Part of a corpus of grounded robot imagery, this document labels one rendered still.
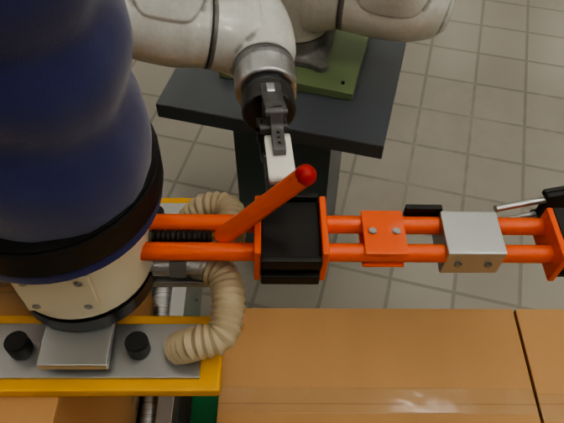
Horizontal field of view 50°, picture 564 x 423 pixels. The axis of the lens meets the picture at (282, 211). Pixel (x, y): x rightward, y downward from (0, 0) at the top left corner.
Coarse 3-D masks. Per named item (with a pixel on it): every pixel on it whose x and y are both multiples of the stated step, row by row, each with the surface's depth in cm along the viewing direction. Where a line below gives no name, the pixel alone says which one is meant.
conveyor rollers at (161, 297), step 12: (156, 288) 126; (168, 288) 126; (156, 300) 124; (168, 300) 124; (156, 312) 122; (168, 312) 123; (144, 396) 112; (156, 396) 112; (144, 408) 111; (144, 420) 109
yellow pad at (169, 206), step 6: (162, 198) 87; (168, 198) 87; (174, 198) 87; (180, 198) 88; (186, 198) 88; (162, 204) 86; (168, 204) 86; (174, 204) 86; (180, 204) 86; (162, 210) 82; (168, 210) 85; (174, 210) 85
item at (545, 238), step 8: (560, 208) 72; (544, 216) 72; (552, 216) 71; (560, 216) 71; (552, 224) 71; (560, 224) 71; (544, 232) 72; (552, 232) 70; (560, 232) 70; (536, 240) 74; (544, 240) 72; (552, 240) 70; (560, 240) 69; (560, 248) 69; (560, 256) 69; (544, 264) 72; (552, 264) 70; (560, 264) 69; (552, 272) 70; (560, 272) 72; (552, 280) 71
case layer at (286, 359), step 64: (256, 320) 122; (320, 320) 122; (384, 320) 122; (448, 320) 122; (512, 320) 122; (256, 384) 114; (320, 384) 114; (384, 384) 114; (448, 384) 114; (512, 384) 114
